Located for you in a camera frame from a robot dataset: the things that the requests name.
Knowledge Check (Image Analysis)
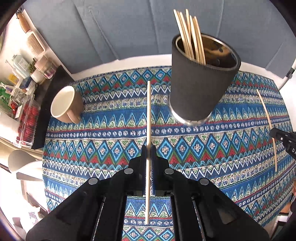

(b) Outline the wooden chopstick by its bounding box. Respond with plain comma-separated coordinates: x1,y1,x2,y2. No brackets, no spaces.
145,81,151,225
173,9,188,57
256,89,278,172

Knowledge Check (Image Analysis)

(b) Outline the patterned blue tablecloth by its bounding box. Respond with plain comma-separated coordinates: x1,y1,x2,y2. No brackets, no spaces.
41,66,296,241

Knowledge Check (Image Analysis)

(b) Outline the black cylindrical utensil holder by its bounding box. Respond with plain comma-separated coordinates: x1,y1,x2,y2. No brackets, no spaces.
168,34,241,126

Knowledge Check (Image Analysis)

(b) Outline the beige ceramic mug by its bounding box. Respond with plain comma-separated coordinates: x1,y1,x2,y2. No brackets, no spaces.
50,86,84,124

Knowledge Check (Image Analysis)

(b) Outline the black side shelf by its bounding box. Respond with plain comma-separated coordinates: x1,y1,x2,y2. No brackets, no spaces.
31,65,74,150

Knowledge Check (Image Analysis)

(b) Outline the clear box of red items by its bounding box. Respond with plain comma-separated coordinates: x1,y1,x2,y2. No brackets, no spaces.
15,98,41,148

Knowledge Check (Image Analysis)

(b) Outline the small pink glass jar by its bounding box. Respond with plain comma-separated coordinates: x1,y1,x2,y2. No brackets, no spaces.
40,61,57,79

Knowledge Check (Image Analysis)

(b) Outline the white paper roll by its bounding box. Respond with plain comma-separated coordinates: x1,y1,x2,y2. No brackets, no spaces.
0,111,20,145

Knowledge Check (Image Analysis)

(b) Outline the white plastic bottle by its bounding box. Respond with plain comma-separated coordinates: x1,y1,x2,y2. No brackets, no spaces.
12,55,30,78

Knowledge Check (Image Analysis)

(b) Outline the wooden hairbrush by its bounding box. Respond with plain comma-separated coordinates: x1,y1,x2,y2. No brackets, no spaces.
26,31,46,56

